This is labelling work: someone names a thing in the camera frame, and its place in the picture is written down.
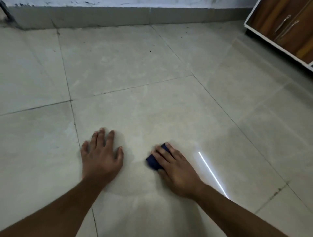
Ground person's right hand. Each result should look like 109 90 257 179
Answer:
152 143 206 199

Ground person's left hand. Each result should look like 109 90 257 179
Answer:
81 127 124 189

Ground dark blue cleaning cloth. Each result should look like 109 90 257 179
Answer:
146 143 171 171

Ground person's left forearm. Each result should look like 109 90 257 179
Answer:
0 176 108 237

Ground person's right forearm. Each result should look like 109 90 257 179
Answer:
195 184 290 237

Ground black cable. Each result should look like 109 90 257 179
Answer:
0 4 12 23

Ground metal cabinet handle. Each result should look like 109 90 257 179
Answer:
273 15 291 35
281 21 300 37

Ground wooden cabinet with white frame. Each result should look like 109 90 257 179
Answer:
244 0 313 73

